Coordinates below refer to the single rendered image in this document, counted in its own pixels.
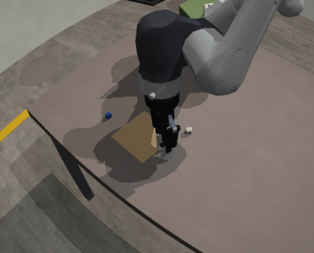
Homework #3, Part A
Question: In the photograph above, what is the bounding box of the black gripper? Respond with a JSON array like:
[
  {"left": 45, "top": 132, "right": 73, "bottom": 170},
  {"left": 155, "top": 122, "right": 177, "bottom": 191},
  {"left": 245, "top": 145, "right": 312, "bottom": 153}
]
[{"left": 145, "top": 92, "right": 180, "bottom": 160}]

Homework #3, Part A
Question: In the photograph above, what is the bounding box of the white die with black pips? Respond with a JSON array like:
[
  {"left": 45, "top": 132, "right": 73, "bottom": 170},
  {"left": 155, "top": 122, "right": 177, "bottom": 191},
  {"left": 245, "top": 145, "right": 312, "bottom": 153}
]
[{"left": 186, "top": 127, "right": 192, "bottom": 134}]

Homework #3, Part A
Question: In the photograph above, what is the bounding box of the blue die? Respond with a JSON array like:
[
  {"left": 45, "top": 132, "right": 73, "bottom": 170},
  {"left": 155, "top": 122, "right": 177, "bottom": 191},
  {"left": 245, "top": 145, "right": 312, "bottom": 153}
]
[{"left": 105, "top": 112, "right": 112, "bottom": 119}]

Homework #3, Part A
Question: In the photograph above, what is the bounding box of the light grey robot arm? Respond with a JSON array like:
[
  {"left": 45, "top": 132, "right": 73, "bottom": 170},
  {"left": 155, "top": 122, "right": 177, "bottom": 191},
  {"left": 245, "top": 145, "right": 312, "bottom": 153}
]
[{"left": 135, "top": 0, "right": 304, "bottom": 100}]

